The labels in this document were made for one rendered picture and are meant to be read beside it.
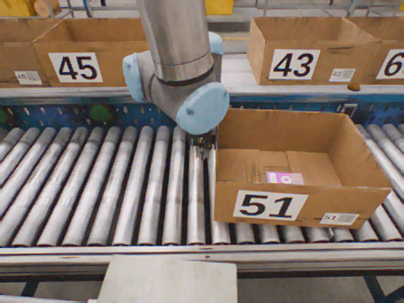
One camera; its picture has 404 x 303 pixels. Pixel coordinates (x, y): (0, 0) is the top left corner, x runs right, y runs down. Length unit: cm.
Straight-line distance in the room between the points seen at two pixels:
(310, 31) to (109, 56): 85
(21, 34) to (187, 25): 115
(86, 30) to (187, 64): 97
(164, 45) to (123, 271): 50
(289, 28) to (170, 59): 95
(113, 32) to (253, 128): 76
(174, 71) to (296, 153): 64
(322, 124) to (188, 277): 59
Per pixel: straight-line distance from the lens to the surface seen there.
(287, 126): 84
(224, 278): 63
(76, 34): 131
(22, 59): 110
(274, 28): 123
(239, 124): 81
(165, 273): 64
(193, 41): 34
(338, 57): 104
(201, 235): 68
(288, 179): 75
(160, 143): 91
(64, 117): 114
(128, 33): 123
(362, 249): 78
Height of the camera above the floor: 134
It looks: 43 degrees down
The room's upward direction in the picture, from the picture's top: straight up
